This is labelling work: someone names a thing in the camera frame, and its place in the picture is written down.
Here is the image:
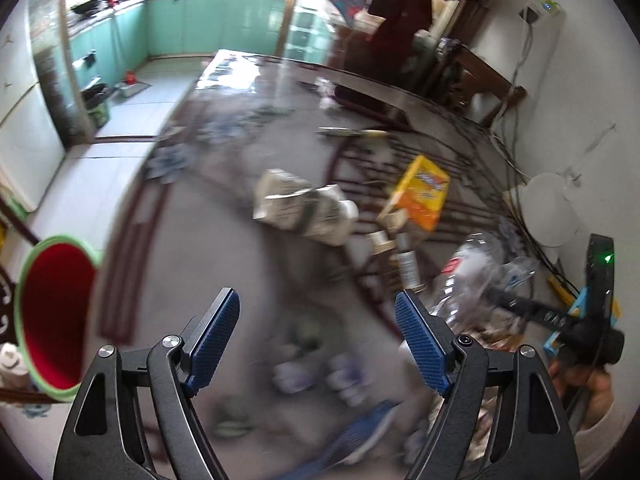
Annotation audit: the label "clear plastic water bottle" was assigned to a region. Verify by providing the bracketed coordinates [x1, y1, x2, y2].
[423, 232, 536, 351]

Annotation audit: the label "yellow iced tea carton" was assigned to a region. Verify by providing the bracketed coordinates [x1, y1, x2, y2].
[376, 155, 450, 233]

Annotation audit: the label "patterned paper cup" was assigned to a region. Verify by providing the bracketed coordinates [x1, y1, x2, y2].
[253, 168, 359, 247]

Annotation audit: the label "black kitchen trash bin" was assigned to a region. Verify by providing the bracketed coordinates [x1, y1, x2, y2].
[80, 82, 111, 129]

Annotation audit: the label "teal kitchen cabinets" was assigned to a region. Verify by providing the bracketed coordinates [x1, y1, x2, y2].
[70, 0, 286, 87]

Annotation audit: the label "person's right hand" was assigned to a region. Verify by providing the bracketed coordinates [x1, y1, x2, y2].
[548, 360, 614, 432]

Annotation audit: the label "blue yellow box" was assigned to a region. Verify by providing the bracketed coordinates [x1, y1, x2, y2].
[544, 287, 622, 356]

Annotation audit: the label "red bucket green rim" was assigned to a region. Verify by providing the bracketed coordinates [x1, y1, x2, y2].
[13, 234, 100, 402]

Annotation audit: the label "far wooden chair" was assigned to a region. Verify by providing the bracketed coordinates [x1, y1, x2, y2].
[439, 41, 527, 128]

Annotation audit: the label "red hanging garment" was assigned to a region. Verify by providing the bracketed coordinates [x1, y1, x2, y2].
[369, 0, 433, 72]

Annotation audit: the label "red broom with dustpan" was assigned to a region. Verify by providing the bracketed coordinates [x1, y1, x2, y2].
[114, 70, 151, 99]

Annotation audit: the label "wall charger with cable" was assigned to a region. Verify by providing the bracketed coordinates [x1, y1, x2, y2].
[497, 0, 565, 129]

